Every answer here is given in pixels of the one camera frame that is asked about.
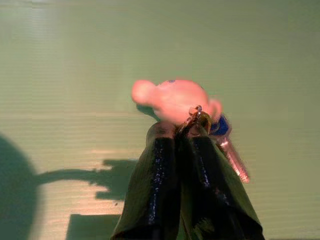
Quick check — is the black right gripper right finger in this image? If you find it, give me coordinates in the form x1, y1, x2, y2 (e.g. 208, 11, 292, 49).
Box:
179, 126, 266, 240

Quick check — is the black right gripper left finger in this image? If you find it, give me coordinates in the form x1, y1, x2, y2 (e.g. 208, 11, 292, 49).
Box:
111, 122, 182, 240

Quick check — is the blue headed silver key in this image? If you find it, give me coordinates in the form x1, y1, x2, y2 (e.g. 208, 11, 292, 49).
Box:
209, 113, 251, 185

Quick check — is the gold keyring clasp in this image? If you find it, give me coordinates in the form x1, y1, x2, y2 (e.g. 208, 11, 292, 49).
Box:
179, 104, 214, 137

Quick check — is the pink toy figure keychain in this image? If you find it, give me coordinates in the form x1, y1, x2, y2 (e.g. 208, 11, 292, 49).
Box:
130, 78, 224, 126

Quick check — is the green wall board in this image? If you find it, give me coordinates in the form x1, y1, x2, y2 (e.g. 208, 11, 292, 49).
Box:
0, 0, 320, 240

